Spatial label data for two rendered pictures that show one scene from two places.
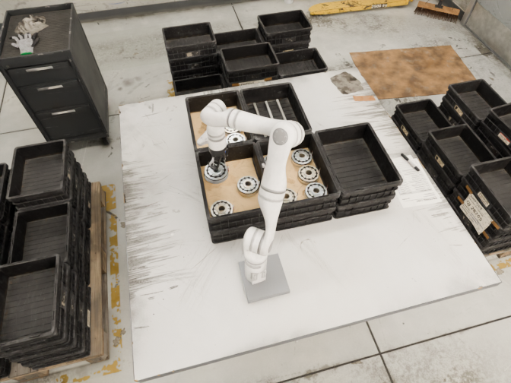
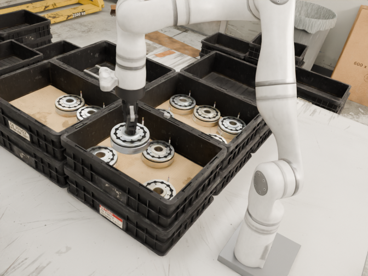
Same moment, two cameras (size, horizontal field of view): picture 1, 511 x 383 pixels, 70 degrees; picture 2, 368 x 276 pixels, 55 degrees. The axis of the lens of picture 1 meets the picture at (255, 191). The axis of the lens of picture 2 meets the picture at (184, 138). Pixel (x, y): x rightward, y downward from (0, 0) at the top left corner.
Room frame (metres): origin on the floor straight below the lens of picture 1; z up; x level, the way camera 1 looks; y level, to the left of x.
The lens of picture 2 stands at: (0.40, 0.62, 1.58)
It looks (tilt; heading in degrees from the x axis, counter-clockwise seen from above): 37 degrees down; 312
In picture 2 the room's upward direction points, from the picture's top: 9 degrees clockwise
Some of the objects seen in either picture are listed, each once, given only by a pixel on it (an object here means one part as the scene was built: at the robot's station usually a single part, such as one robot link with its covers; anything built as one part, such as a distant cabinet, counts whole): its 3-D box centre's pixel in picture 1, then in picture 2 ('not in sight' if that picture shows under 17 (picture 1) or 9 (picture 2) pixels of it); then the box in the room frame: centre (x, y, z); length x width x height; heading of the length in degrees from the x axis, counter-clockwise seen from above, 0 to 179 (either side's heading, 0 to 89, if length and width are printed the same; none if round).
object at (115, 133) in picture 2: (216, 170); (130, 133); (1.00, 0.17, 1.00); 0.10 x 0.10 x 0.01
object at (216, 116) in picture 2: (308, 173); (207, 113); (1.11, -0.26, 0.86); 0.10 x 0.10 x 0.01
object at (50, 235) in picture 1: (54, 249); not in sight; (0.97, 1.17, 0.31); 0.40 x 0.30 x 0.34; 15
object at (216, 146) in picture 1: (212, 137); (122, 70); (1.04, 0.17, 1.17); 0.11 x 0.09 x 0.06; 61
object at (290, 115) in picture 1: (274, 118); (114, 78); (1.48, -0.10, 0.87); 0.40 x 0.30 x 0.11; 13
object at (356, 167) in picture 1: (353, 163); (235, 88); (1.16, -0.48, 0.87); 0.40 x 0.30 x 0.11; 13
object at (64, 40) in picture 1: (64, 84); not in sight; (2.29, 1.46, 0.45); 0.60 x 0.45 x 0.90; 15
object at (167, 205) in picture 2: (233, 179); (145, 145); (1.02, 0.10, 0.92); 0.40 x 0.30 x 0.02; 13
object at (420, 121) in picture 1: (420, 130); not in sight; (2.01, -1.25, 0.26); 0.40 x 0.30 x 0.23; 15
